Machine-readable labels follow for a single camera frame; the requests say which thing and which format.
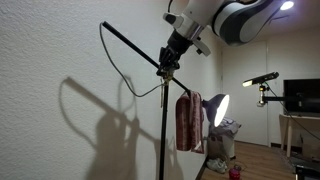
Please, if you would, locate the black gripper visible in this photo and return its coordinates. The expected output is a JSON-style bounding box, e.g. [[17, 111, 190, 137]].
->
[[156, 29, 194, 78]]

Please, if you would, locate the black boom lamp stand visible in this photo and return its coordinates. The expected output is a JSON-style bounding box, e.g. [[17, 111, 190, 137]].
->
[[100, 20, 194, 180]]

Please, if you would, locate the black lamp head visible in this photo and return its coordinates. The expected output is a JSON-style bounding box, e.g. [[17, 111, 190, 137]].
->
[[201, 93, 231, 128]]

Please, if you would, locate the red patterned towel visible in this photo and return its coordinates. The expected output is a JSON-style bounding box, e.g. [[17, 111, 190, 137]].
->
[[174, 90, 205, 155]]

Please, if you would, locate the pile of grey clothes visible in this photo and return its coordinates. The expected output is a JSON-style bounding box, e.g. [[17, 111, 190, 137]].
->
[[213, 117, 242, 137]]

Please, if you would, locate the plain white door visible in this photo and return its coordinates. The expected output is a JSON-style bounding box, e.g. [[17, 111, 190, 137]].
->
[[221, 40, 269, 147]]

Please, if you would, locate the grey laundry basket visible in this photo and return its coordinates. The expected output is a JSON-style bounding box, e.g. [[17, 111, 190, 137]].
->
[[207, 128, 236, 162]]

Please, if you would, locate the white sneaker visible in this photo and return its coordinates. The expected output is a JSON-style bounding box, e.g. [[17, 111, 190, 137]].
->
[[213, 161, 229, 175], [205, 158, 224, 170]]

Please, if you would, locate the red bottle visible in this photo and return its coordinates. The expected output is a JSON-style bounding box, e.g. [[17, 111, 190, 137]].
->
[[228, 164, 242, 180]]

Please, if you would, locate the ceiling light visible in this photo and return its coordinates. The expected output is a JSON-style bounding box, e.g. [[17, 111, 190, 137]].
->
[[279, 0, 295, 11]]

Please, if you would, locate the light wooden table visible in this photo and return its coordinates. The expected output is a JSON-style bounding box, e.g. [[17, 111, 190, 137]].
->
[[278, 113, 320, 158]]

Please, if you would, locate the black flat screen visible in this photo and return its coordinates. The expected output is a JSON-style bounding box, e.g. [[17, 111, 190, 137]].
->
[[283, 78, 320, 116]]

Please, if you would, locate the grey lamp cord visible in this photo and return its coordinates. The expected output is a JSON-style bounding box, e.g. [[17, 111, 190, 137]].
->
[[99, 23, 166, 99]]

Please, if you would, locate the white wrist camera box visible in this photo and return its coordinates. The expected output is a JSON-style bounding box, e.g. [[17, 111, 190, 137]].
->
[[191, 36, 212, 57]]

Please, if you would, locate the black stereo camera bar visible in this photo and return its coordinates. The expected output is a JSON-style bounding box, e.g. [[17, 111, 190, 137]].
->
[[242, 71, 280, 88]]

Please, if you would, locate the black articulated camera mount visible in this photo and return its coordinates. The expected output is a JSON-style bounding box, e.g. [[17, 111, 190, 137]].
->
[[256, 84, 306, 108]]

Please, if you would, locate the black camera cable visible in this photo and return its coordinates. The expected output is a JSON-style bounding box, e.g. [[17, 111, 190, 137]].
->
[[265, 83, 320, 142]]

